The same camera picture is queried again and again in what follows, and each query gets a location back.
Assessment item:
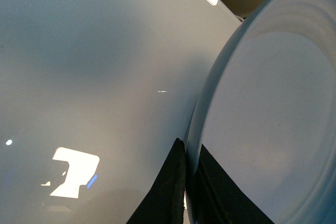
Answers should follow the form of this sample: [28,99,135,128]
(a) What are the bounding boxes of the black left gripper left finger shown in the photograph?
[127,138,186,223]

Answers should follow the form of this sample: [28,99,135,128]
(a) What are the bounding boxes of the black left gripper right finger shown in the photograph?
[188,145,273,223]

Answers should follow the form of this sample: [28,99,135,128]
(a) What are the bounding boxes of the light blue plate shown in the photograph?
[186,0,335,223]

